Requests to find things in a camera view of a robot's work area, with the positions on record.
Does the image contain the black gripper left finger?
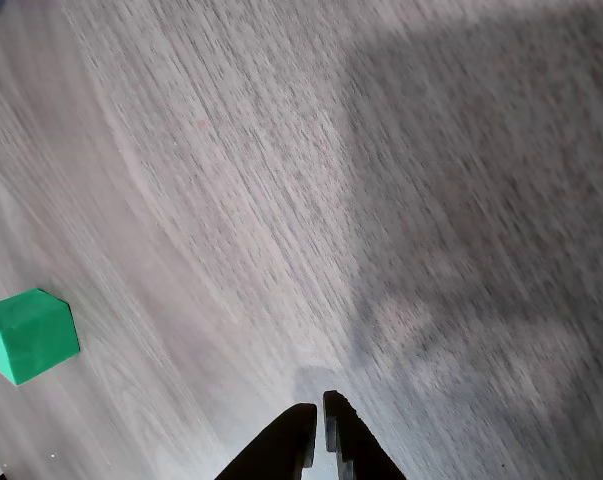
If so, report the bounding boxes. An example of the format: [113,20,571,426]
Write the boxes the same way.
[214,402,318,480]

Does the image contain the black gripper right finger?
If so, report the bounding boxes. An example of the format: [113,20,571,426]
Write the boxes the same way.
[322,390,407,480]

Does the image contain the green cube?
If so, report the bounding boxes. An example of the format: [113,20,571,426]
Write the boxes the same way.
[0,288,81,387]

